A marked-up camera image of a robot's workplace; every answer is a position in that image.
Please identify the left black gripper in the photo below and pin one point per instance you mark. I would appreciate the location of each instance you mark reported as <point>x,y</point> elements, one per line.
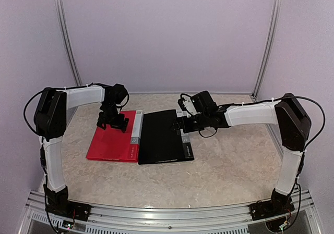
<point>102,120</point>

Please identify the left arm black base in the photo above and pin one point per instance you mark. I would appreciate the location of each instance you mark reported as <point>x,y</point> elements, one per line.
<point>57,203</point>

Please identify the aluminium frame post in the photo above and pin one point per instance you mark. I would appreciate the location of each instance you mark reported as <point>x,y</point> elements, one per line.
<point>67,43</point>
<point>268,47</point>

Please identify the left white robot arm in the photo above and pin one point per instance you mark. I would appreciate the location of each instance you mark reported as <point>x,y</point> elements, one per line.
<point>50,120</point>

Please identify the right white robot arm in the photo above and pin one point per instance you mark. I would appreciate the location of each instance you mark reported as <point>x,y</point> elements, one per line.
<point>288,119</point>

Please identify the red folder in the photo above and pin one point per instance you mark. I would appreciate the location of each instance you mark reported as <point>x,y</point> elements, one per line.
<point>112,145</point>

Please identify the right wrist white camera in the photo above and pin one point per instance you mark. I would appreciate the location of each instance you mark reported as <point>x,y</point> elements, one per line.
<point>186,105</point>

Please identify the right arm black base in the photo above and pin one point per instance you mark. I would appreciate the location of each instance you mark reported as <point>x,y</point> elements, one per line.
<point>277,205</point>

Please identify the left aluminium frame post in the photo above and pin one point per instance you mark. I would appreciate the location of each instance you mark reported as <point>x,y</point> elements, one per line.
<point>67,43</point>

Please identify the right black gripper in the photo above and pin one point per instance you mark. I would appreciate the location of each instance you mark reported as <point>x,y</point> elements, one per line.
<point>187,127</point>

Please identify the right aluminium frame post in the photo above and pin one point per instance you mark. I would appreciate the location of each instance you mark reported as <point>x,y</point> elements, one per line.
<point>268,47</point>

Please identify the black folder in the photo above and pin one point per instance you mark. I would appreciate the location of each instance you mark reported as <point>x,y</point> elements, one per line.
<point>159,144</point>

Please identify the aluminium front rail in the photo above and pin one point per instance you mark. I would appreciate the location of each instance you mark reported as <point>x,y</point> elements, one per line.
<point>235,218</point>

